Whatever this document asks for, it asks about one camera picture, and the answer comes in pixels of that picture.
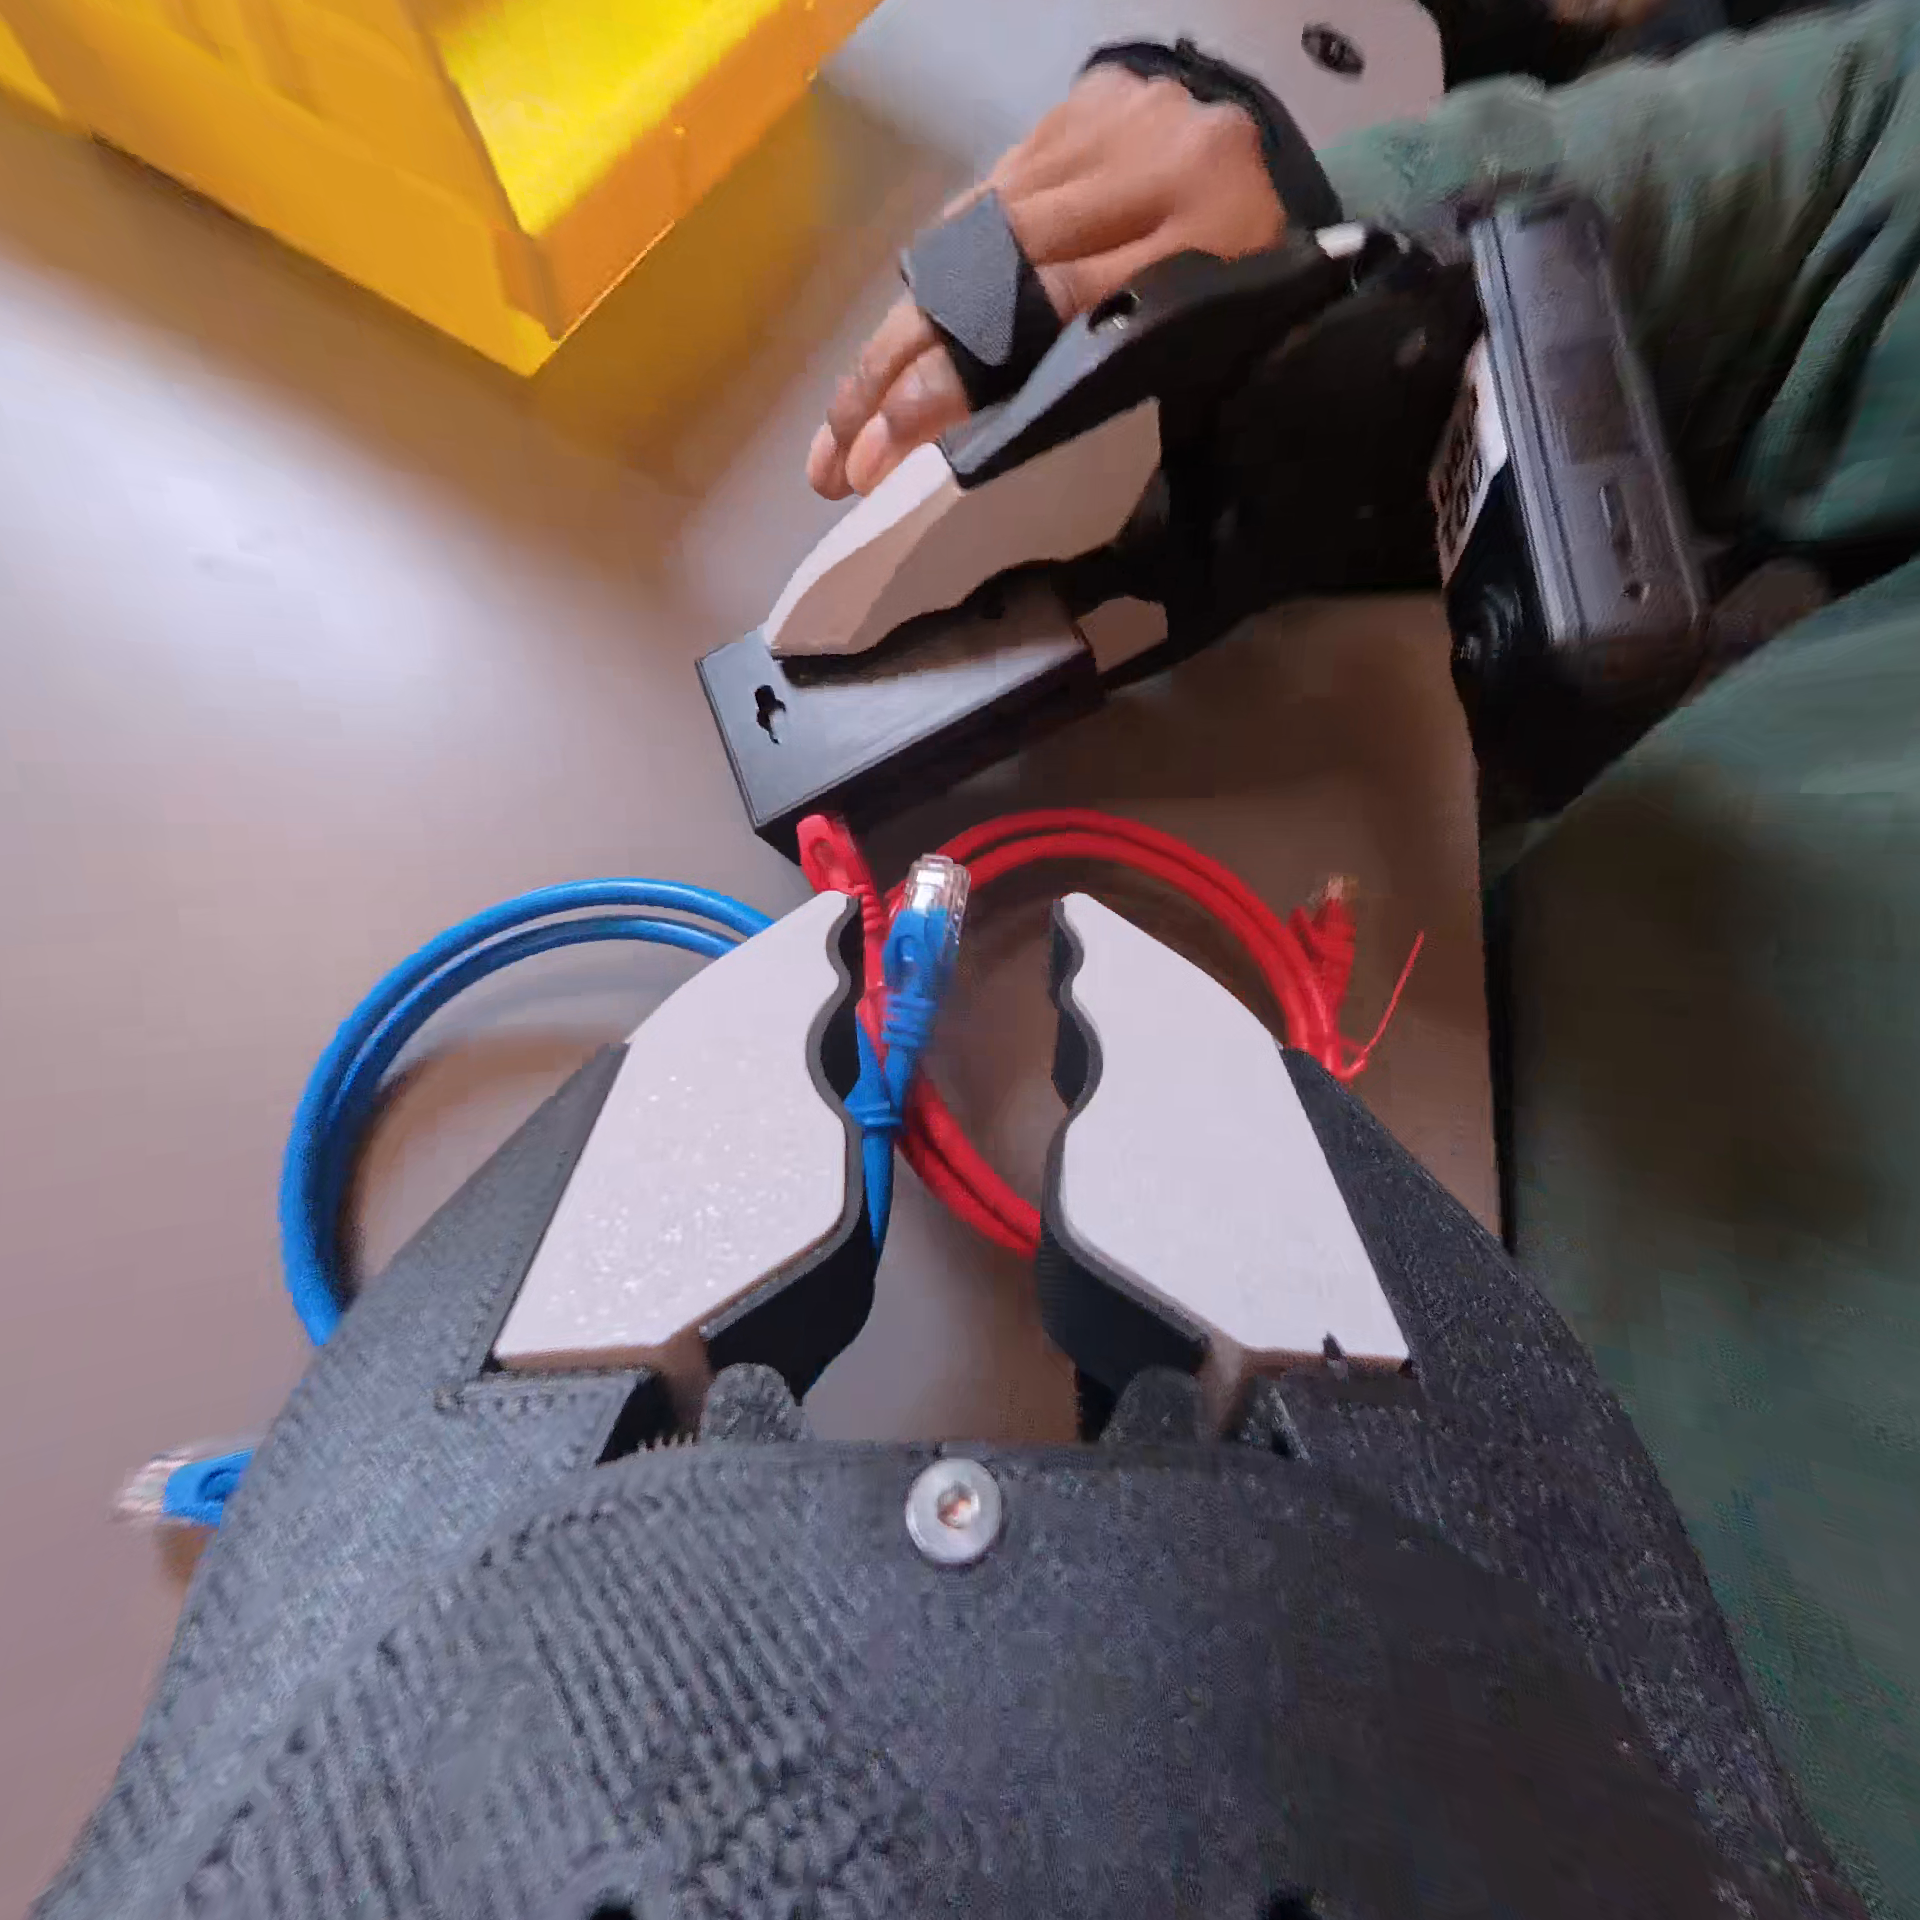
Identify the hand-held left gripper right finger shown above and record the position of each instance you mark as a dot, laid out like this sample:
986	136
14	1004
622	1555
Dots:
1200	1170

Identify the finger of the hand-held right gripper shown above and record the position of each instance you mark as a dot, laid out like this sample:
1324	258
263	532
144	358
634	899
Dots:
932	556
1125	628

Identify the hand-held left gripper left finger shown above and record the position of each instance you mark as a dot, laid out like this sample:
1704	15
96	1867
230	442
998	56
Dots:
691	1154

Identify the black ethernet port box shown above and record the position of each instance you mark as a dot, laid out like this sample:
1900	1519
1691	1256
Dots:
902	720

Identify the person's right forearm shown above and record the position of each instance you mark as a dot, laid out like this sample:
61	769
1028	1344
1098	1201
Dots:
1770	224

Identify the person's right hand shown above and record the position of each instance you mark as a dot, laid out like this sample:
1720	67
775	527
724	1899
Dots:
1141	195

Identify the person's green clothed body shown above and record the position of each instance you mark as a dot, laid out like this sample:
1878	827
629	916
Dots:
1724	1201

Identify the yellow box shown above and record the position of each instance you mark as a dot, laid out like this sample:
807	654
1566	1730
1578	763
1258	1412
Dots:
375	148

